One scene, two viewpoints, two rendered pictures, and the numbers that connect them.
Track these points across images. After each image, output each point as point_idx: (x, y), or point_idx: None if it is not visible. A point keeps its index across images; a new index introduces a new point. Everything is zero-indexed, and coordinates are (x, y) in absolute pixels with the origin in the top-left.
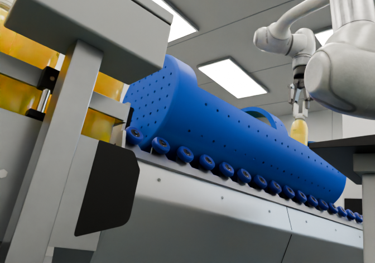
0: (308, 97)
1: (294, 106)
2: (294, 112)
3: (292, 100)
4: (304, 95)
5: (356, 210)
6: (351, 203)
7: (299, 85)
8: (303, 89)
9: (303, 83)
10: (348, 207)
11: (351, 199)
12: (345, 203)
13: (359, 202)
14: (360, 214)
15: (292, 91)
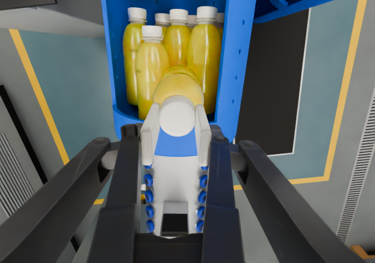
0: (108, 139)
1: (203, 122)
2: (197, 114)
3: (227, 147)
4: (130, 154)
5: (171, 217)
6: (176, 225)
7: (182, 254)
8: (128, 191)
9: (96, 245)
10: (181, 219)
11: (176, 230)
12: (186, 224)
13: (166, 225)
14: (166, 213)
15: (284, 237)
